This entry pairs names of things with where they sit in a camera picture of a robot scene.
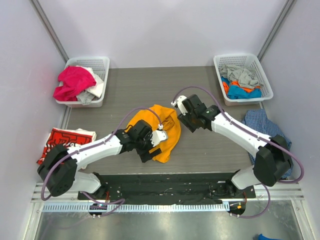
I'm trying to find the orange yellow t shirt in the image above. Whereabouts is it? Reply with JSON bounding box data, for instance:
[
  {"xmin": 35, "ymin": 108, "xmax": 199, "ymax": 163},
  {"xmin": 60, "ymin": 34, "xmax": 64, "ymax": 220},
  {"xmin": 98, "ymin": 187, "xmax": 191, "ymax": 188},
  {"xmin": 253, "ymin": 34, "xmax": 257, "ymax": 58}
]
[{"xmin": 127, "ymin": 104, "xmax": 181, "ymax": 164}]

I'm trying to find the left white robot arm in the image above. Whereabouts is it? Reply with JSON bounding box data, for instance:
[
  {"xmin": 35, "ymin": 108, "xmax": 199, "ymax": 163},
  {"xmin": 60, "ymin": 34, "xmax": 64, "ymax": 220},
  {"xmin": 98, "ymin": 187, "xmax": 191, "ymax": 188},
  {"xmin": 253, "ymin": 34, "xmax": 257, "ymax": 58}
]
[{"xmin": 37, "ymin": 120, "xmax": 168, "ymax": 201}]

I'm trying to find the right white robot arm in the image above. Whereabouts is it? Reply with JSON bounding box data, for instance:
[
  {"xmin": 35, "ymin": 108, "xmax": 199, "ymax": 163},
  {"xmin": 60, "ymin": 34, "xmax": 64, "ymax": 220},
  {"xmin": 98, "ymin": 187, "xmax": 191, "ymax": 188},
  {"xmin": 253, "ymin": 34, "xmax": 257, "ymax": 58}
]
[{"xmin": 171, "ymin": 94, "xmax": 293, "ymax": 198}]

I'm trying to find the blue t shirt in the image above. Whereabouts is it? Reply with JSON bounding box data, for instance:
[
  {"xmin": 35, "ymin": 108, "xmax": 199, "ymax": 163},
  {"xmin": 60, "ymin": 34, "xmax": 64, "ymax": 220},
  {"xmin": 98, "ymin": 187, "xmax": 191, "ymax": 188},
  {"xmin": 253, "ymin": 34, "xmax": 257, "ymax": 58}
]
[{"xmin": 220, "ymin": 76, "xmax": 262, "ymax": 100}]

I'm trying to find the orange garment in basket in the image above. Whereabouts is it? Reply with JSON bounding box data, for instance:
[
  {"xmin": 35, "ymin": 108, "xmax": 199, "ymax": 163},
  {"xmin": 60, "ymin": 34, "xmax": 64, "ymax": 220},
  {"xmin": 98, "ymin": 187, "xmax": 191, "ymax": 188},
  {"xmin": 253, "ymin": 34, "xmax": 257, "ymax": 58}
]
[{"xmin": 222, "ymin": 80, "xmax": 261, "ymax": 95}]

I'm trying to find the blue checkered shirt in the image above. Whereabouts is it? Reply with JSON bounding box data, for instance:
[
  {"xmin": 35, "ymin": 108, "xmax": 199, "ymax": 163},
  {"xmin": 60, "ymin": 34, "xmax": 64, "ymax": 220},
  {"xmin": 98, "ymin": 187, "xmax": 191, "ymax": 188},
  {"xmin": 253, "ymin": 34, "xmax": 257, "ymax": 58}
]
[{"xmin": 241, "ymin": 108, "xmax": 293, "ymax": 180}]

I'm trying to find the grey t shirt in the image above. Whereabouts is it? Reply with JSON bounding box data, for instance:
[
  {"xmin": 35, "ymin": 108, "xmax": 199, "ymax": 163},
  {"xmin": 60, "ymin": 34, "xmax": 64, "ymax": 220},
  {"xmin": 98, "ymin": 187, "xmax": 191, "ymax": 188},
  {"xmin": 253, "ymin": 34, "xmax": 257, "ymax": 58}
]
[{"xmin": 219, "ymin": 64, "xmax": 263, "ymax": 89}]

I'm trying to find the white grey garment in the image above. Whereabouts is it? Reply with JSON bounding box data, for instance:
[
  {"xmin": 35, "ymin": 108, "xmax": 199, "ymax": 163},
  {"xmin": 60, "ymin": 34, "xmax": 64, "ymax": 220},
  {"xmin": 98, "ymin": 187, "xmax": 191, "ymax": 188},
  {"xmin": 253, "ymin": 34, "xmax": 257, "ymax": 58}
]
[{"xmin": 76, "ymin": 65, "xmax": 104, "ymax": 105}]

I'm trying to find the red white printed t shirt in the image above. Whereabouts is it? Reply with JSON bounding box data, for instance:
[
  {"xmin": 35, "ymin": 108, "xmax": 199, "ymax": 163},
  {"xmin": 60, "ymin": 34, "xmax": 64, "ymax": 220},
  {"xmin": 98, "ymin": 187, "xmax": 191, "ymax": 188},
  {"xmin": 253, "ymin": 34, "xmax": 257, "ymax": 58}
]
[{"xmin": 36, "ymin": 127, "xmax": 97, "ymax": 165}]

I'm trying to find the right white plastic basket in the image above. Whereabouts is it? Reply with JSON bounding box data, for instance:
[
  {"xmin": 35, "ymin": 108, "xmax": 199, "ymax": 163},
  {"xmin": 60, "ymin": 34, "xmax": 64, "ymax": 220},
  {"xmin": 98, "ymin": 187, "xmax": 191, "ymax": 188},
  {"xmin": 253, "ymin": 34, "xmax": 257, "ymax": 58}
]
[{"xmin": 213, "ymin": 53, "xmax": 274, "ymax": 106}]

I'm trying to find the white plastic basket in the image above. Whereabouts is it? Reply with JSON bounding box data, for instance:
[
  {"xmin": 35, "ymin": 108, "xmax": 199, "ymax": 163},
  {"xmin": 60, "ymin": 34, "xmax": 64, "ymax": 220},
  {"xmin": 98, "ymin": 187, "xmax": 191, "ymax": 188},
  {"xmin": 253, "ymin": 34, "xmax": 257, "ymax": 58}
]
[
  {"xmin": 213, "ymin": 53, "xmax": 274, "ymax": 106},
  {"xmin": 55, "ymin": 56, "xmax": 110, "ymax": 108}
]

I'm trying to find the left white plastic basket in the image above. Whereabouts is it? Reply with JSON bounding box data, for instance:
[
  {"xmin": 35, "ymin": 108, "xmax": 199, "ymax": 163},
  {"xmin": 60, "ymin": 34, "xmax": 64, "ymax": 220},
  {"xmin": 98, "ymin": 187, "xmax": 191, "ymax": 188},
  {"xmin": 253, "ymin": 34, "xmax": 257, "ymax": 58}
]
[{"xmin": 55, "ymin": 56, "xmax": 110, "ymax": 108}]

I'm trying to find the pink t shirt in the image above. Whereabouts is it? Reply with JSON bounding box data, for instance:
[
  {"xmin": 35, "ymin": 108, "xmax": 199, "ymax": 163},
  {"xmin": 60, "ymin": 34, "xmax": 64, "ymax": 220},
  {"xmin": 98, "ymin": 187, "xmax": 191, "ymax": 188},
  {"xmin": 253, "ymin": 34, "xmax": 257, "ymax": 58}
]
[{"xmin": 53, "ymin": 66, "xmax": 96, "ymax": 102}]

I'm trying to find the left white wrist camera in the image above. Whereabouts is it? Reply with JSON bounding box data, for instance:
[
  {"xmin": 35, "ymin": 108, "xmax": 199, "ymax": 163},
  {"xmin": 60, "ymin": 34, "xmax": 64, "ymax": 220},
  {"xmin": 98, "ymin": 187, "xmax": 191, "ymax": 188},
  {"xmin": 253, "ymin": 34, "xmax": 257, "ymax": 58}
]
[{"xmin": 150, "ymin": 129, "xmax": 168, "ymax": 147}]

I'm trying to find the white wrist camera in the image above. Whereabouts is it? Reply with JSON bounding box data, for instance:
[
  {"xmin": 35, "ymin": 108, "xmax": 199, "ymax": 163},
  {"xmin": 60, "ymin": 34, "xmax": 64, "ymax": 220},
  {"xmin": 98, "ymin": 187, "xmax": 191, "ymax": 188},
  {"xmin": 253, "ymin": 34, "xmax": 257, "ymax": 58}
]
[
  {"xmin": 171, "ymin": 95, "xmax": 188, "ymax": 116},
  {"xmin": 150, "ymin": 129, "xmax": 168, "ymax": 147}
]

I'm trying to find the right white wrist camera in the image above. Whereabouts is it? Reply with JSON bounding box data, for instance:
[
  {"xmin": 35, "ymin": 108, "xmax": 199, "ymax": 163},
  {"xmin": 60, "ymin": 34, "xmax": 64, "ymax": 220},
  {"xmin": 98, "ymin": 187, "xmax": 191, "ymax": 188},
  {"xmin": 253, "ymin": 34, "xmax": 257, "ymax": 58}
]
[{"xmin": 171, "ymin": 95, "xmax": 188, "ymax": 116}]

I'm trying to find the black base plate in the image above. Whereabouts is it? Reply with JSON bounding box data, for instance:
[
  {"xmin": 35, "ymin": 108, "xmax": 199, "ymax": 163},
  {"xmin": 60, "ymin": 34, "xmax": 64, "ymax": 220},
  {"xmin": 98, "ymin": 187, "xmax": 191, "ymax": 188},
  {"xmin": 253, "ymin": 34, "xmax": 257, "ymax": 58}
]
[{"xmin": 77, "ymin": 172, "xmax": 257, "ymax": 201}]

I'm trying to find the white slotted cable duct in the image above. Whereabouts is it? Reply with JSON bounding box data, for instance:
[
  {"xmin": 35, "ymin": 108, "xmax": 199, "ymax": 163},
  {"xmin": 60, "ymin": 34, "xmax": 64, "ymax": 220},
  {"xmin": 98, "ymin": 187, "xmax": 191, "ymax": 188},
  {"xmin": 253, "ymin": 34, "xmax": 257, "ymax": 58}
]
[{"xmin": 42, "ymin": 202, "xmax": 230, "ymax": 213}]

